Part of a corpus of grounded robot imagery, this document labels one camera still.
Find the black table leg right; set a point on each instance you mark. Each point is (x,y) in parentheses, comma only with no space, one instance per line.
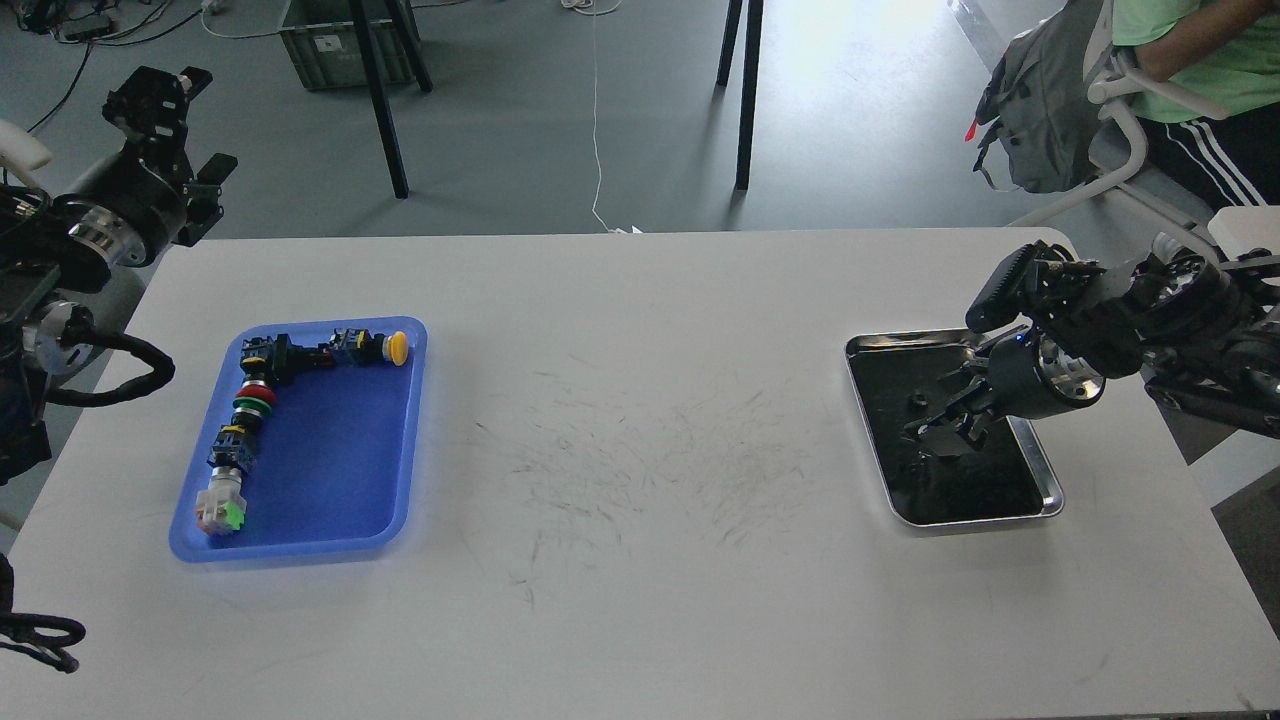
(753,12)

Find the seated person green shirt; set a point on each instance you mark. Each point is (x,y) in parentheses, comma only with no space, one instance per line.
(1228,53)

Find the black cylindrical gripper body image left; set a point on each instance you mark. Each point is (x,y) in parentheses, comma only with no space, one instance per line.
(150,203)

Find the red and green push buttons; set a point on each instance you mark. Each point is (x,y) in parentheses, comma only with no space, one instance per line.
(254,401)

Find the black connector switch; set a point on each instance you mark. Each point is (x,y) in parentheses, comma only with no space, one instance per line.
(276,360)

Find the grey backpack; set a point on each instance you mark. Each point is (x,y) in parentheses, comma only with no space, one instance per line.
(1035,105)

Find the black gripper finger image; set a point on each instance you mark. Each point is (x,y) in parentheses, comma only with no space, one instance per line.
(150,109)
(203,197)

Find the blue plastic tray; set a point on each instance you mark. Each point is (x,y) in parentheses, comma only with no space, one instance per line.
(335,460)

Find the white office chair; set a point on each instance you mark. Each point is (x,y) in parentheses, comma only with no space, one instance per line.
(1116,164)

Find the silver metal tray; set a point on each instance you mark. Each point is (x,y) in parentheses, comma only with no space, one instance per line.
(1010,481)

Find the black gripper finger left-side image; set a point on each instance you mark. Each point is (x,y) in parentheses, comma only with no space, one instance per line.
(974,368)

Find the black gripper finger right-side image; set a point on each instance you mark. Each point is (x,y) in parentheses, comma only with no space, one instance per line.
(951,427)

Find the blue black small switch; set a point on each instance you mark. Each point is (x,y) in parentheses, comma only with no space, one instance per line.
(235,447)

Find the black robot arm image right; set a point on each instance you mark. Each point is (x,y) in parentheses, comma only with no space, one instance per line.
(1054,330)

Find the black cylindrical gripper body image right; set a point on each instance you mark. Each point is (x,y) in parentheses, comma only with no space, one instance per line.
(1030,376)

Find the black table leg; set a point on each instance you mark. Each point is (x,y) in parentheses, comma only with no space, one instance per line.
(378,96)
(753,12)

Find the white green square switch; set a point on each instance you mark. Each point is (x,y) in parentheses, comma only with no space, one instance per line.
(220,507)

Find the yellow push button switch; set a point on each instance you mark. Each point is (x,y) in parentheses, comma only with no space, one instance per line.
(361,347)

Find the grey plastic crate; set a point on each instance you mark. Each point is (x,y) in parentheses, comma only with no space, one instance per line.
(321,41)

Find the black table leg left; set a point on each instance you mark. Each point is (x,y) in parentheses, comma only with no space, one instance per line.
(378,96)

